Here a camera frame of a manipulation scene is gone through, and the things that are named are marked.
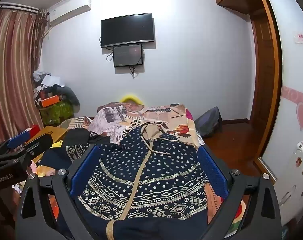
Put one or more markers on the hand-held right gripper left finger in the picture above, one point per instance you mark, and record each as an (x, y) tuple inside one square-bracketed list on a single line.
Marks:
[(84, 170)]

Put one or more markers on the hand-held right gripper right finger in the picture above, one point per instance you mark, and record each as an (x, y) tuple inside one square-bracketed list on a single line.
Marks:
[(214, 172)]

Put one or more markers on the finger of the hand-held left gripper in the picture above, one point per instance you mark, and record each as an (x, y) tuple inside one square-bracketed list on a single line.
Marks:
[(19, 137), (39, 143)]

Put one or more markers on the navy patterned hoodie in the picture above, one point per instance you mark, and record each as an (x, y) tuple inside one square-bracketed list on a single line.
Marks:
[(151, 180)]

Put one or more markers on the red box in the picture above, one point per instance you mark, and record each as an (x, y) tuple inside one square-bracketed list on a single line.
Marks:
[(34, 130)]

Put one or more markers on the cardboard box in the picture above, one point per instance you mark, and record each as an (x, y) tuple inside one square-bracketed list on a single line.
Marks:
[(54, 131)]

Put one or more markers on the black cloth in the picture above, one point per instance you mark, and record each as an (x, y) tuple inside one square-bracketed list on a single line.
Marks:
[(76, 136)]

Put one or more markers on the orange box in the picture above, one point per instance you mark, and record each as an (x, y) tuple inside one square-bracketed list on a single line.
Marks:
[(50, 100)]

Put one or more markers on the grey backpack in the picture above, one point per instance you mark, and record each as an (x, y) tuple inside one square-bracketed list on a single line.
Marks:
[(207, 122)]

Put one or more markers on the dark grey garment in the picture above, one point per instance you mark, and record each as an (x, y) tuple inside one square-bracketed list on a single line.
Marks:
[(70, 95)]

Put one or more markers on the white crumpled paper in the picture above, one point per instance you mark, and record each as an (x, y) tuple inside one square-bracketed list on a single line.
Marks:
[(47, 78)]

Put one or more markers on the striped curtain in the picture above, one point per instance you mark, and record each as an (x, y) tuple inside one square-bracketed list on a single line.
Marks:
[(14, 67)]

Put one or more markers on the bed with printed cover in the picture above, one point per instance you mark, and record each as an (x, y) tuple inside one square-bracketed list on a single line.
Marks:
[(166, 115)]

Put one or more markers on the white appliance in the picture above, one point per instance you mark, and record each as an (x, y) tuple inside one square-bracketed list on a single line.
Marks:
[(296, 180)]

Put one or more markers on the yellow pillow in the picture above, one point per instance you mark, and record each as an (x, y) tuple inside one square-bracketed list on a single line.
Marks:
[(131, 98)]

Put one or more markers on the small black monitor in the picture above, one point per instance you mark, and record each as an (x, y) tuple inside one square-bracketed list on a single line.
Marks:
[(127, 55)]

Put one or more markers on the white air conditioner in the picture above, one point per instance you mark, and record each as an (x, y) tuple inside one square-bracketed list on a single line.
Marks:
[(69, 15)]

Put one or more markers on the curtain rail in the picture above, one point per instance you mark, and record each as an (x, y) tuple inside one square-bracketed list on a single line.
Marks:
[(16, 7)]

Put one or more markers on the black wall television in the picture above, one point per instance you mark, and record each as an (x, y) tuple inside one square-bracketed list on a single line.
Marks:
[(126, 30)]

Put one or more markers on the white wall label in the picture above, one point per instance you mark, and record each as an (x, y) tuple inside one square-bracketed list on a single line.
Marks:
[(300, 38)]

